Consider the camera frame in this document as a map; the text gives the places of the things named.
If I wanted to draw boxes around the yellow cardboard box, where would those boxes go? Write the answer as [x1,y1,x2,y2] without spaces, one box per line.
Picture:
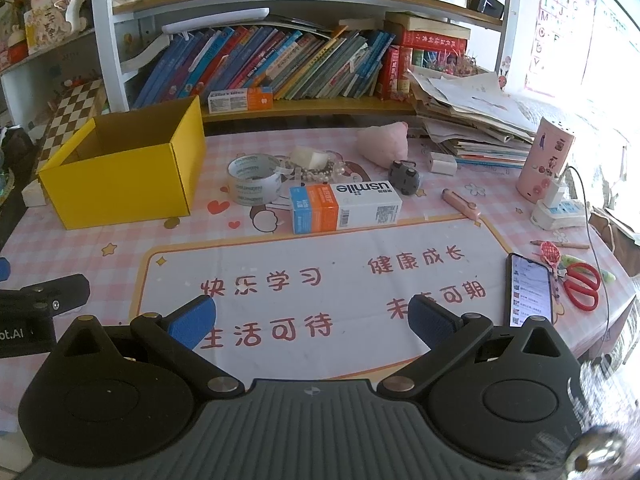
[38,96,206,230]

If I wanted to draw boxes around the red scissors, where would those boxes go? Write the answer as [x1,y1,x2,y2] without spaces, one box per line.
[560,262,602,312]

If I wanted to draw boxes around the clear packing tape roll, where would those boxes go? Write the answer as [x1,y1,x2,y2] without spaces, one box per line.
[227,154,282,206]

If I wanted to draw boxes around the row of leaning books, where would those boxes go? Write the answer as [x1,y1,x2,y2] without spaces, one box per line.
[131,22,395,110]

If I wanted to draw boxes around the red dictionary books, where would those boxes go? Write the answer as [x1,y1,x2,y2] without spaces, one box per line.
[384,12,471,100]

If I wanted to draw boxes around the pink cylindrical container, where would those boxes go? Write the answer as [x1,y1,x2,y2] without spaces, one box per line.
[515,118,574,203]

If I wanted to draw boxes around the usmile box on shelf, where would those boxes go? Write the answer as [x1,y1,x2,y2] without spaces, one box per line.
[207,87,273,114]

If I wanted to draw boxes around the wooden chessboard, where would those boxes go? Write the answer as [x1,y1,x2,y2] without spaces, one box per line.
[35,79,106,174]

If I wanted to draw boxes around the pink plush toy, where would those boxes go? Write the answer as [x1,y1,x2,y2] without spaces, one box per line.
[356,122,408,169]

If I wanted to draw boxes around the ceramic lucky cat figurine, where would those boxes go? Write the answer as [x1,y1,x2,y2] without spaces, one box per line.
[24,0,88,55]

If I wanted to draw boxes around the pink utility knife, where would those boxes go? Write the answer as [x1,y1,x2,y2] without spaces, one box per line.
[442,188,480,221]

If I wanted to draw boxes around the grey toy car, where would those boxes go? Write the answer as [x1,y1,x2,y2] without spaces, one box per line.
[387,160,421,196]

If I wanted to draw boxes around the stack of papers and books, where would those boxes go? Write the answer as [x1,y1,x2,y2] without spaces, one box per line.
[408,66,541,169]

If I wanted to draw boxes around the usmile toothpaste box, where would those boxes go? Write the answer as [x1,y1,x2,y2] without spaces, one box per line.
[288,181,402,234]

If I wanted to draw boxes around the white desk lamp bar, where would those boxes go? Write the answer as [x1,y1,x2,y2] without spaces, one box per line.
[162,6,270,35]

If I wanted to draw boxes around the pearl ribbon hair accessory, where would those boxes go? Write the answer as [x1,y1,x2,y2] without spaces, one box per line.
[276,153,350,184]

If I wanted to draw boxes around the wooden bookshelf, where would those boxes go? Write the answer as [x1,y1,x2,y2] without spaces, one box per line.
[91,0,520,112]

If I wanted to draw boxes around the white power adapter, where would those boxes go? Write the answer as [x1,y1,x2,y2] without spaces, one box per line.
[427,152,458,176]

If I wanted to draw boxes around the red strawberry keychain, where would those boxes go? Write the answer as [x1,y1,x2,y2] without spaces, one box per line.
[539,240,562,273]

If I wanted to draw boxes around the black smartphone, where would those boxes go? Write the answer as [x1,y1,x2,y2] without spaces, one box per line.
[506,252,553,327]

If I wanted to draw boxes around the white charger with cable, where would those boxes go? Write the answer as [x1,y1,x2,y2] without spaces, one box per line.
[544,165,611,358]

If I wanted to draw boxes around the white power strip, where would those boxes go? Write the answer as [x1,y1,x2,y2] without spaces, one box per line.
[530,200,586,231]

